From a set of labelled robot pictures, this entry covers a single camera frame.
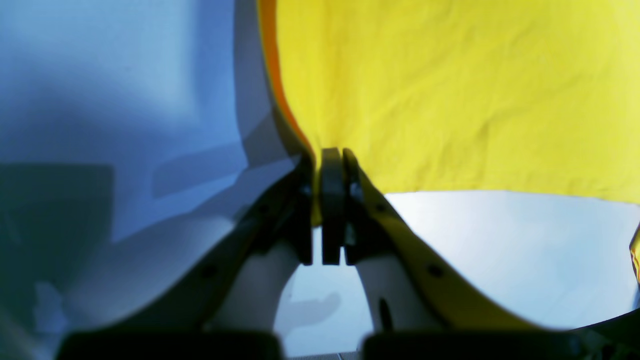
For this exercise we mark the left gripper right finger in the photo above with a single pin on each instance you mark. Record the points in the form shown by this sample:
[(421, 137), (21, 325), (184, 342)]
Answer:
[(407, 284)]

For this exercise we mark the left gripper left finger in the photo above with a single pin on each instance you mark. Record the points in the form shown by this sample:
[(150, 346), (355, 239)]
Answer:
[(238, 284)]

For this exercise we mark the orange t-shirt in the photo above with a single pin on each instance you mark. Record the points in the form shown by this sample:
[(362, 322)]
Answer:
[(530, 96)]

